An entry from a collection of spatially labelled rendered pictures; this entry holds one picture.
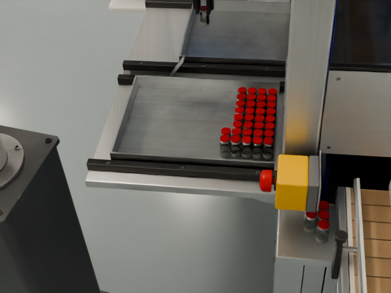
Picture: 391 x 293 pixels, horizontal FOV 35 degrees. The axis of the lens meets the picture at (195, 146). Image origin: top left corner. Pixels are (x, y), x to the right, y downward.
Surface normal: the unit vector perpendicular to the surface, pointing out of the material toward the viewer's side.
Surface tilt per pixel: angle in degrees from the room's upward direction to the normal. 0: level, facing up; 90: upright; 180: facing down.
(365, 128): 90
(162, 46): 0
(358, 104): 90
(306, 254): 0
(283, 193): 90
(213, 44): 0
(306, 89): 90
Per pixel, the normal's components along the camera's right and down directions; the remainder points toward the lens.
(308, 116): -0.14, 0.70
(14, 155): -0.05, -0.71
